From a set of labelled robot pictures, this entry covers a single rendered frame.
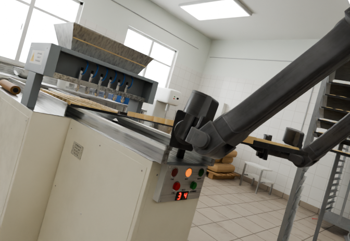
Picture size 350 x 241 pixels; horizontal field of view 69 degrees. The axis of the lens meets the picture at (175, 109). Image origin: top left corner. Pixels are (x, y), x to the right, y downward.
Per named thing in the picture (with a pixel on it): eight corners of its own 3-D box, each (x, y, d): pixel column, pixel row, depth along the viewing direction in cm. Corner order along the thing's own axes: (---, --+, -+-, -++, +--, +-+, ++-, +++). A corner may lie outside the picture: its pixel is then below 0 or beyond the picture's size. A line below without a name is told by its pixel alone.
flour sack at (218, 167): (216, 173, 459) (219, 165, 459) (198, 165, 487) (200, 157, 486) (235, 173, 512) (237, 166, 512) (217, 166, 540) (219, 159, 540)
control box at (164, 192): (151, 198, 91) (162, 161, 91) (193, 194, 108) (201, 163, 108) (158, 203, 89) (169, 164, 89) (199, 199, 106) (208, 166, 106)
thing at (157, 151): (13, 86, 225) (15, 78, 225) (16, 87, 227) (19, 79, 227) (161, 164, 85) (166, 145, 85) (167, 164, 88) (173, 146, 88)
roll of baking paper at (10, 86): (-2, 86, 193) (0, 78, 193) (7, 88, 198) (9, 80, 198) (9, 93, 165) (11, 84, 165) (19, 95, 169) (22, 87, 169)
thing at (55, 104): (6, 85, 221) (9, 77, 221) (7, 85, 222) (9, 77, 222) (63, 116, 132) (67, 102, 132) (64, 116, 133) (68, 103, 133)
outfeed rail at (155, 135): (47, 93, 246) (48, 87, 246) (50, 94, 248) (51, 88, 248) (210, 166, 106) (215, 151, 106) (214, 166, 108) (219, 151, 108)
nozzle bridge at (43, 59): (14, 99, 144) (30, 41, 144) (120, 119, 196) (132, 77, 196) (32, 111, 121) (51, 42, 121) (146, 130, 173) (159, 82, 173)
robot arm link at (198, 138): (203, 150, 51) (222, 157, 57) (227, 99, 51) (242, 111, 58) (163, 129, 59) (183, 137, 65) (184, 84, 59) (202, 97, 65)
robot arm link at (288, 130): (300, 166, 94) (311, 165, 99) (310, 137, 92) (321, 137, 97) (272, 153, 103) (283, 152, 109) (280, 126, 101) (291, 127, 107)
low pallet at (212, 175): (170, 159, 532) (171, 153, 532) (193, 160, 590) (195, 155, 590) (216, 181, 449) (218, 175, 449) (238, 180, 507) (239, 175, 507)
